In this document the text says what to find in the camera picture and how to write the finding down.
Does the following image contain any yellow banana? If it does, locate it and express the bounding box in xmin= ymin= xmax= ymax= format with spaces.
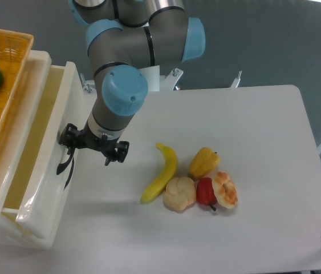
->
xmin=140 ymin=142 xmax=178 ymax=203

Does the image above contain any red bell pepper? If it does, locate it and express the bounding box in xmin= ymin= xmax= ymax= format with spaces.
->
xmin=196 ymin=177 xmax=217 ymax=211

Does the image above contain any yellow bell pepper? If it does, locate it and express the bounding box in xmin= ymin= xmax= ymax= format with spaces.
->
xmin=188 ymin=147 xmax=220 ymax=180

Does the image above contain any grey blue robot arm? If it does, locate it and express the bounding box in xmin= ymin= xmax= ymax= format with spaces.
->
xmin=59 ymin=1 xmax=206 ymax=163

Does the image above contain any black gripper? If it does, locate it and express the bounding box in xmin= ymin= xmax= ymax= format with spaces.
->
xmin=58 ymin=123 xmax=129 ymax=166

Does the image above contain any round bread roll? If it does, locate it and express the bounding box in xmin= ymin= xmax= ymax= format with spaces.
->
xmin=163 ymin=176 xmax=196 ymax=212

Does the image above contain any white plastic drawer cabinet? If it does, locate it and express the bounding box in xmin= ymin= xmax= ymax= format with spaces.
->
xmin=0 ymin=50 xmax=72 ymax=251

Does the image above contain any glazed donut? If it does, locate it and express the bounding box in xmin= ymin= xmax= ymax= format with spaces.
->
xmin=212 ymin=171 xmax=238 ymax=209

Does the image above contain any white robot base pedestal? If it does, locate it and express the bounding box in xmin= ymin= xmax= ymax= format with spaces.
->
xmin=79 ymin=65 xmax=188 ymax=94

